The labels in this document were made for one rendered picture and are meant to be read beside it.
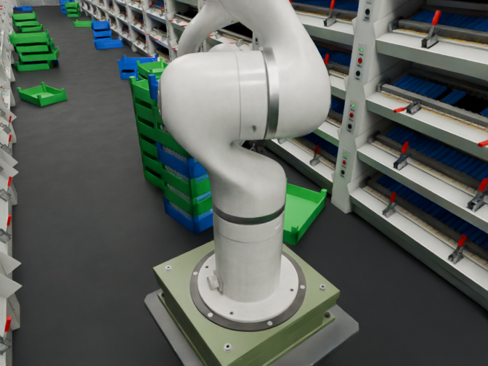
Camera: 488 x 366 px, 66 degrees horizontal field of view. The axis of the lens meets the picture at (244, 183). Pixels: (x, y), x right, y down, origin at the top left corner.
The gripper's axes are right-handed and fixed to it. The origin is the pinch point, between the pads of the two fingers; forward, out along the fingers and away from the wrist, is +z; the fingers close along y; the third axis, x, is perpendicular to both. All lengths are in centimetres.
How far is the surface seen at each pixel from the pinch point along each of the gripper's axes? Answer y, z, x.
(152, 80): -38, -53, -5
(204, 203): -59, -17, 16
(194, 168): -47, -25, 8
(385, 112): -7, -27, 61
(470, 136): 13, -6, 62
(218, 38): -86, -133, 55
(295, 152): -64, -44, 69
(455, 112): 11, -15, 64
